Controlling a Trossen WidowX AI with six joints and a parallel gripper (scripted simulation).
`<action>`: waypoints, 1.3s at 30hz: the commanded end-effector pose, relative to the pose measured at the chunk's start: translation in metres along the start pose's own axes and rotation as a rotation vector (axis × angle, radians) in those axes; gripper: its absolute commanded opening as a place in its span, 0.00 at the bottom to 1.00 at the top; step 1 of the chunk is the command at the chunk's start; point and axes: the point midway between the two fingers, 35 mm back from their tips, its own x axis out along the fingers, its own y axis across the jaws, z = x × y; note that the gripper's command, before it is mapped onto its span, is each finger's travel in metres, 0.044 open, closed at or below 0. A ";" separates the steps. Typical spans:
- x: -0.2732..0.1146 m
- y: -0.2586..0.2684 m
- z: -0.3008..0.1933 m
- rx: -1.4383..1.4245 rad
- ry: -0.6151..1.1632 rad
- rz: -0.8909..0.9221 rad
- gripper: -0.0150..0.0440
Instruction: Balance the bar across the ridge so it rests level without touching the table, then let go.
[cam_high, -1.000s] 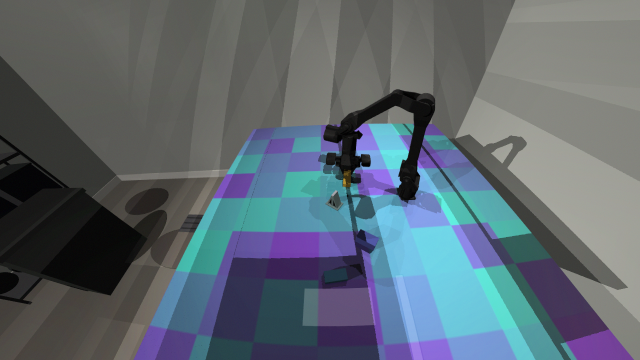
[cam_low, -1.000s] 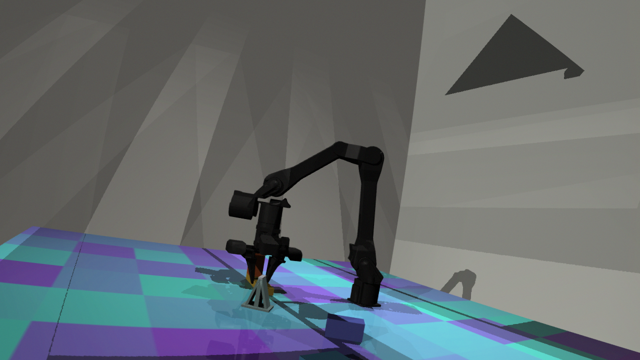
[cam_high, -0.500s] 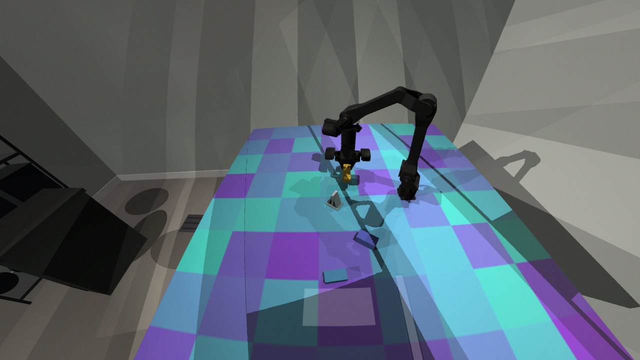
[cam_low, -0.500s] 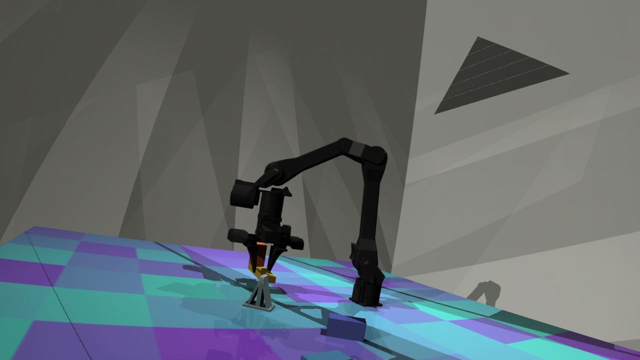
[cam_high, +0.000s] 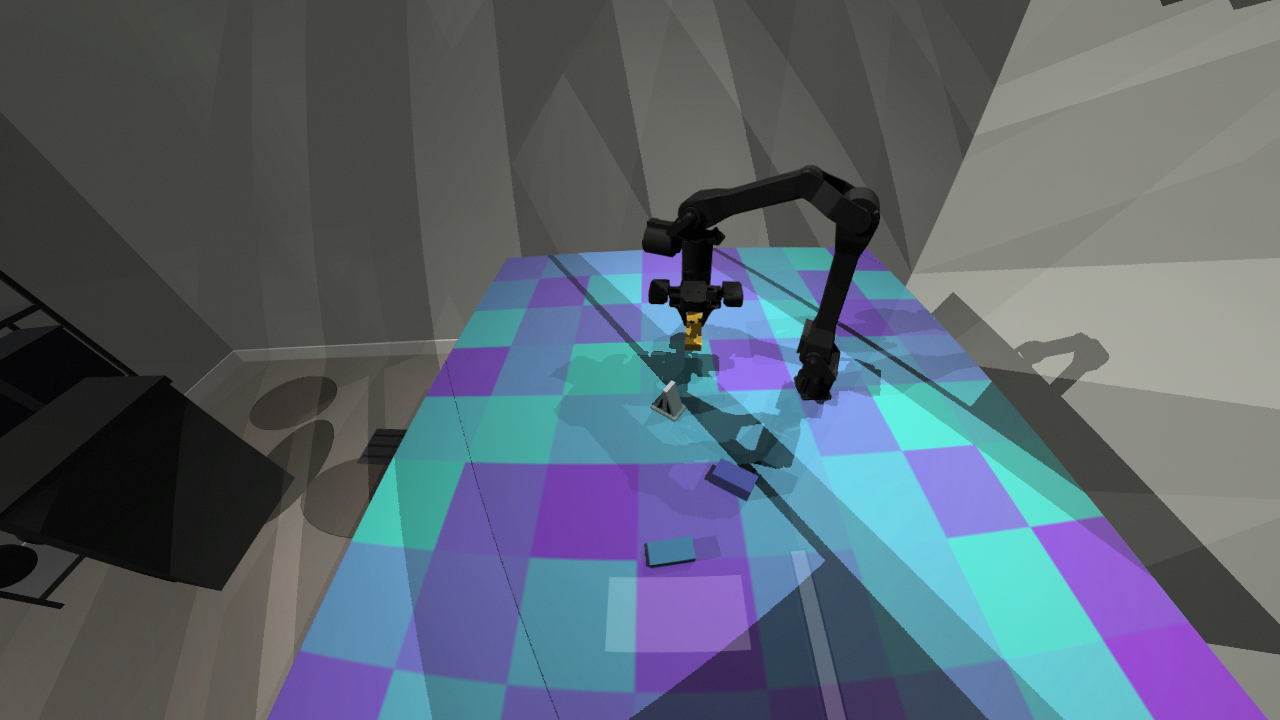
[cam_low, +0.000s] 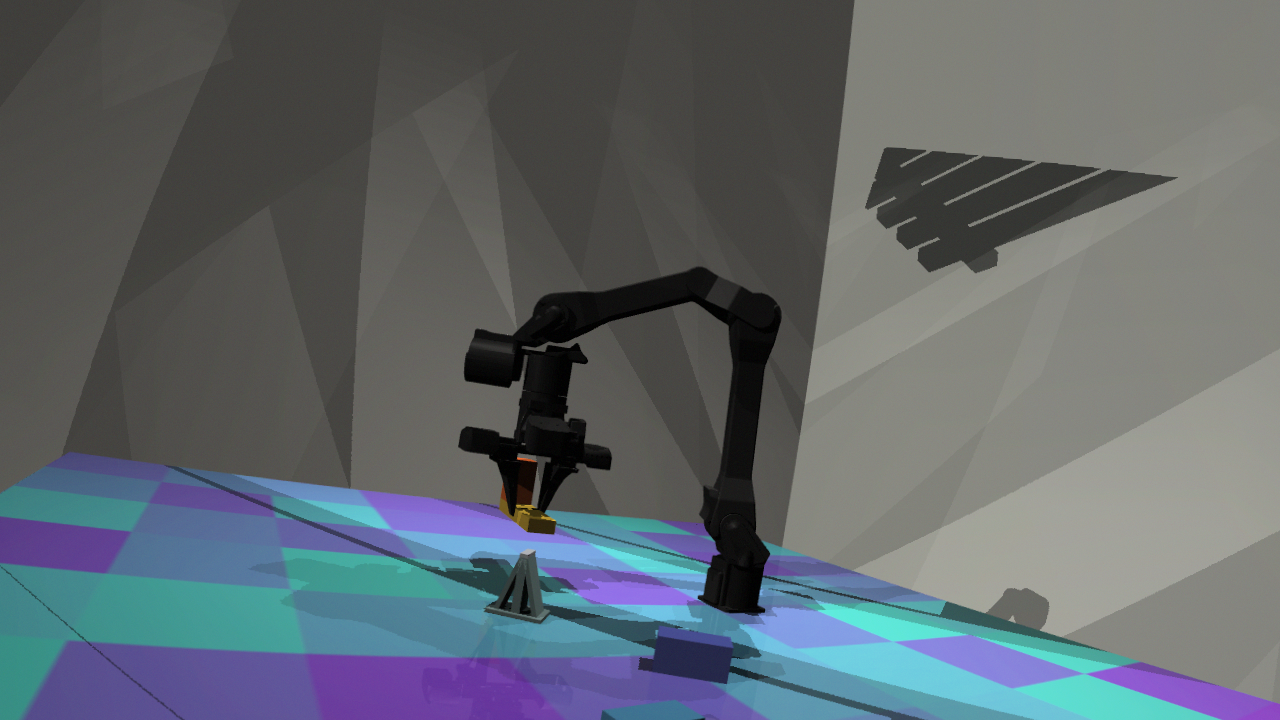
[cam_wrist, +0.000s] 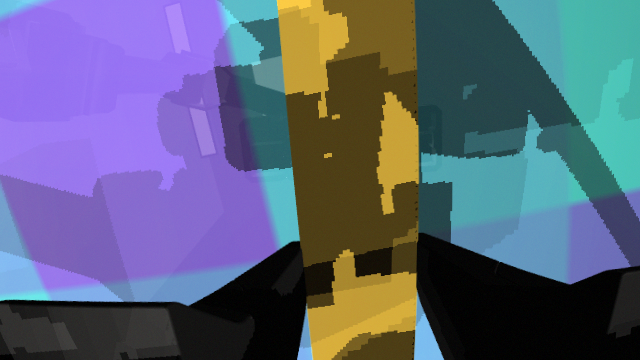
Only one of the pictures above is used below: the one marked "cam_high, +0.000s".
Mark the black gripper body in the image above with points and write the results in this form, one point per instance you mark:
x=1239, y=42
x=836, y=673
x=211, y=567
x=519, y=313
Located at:
x=660, y=288

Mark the teal rectangular bar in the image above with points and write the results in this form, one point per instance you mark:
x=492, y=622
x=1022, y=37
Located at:
x=671, y=552

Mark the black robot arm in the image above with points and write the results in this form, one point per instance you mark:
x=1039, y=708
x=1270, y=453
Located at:
x=856, y=212

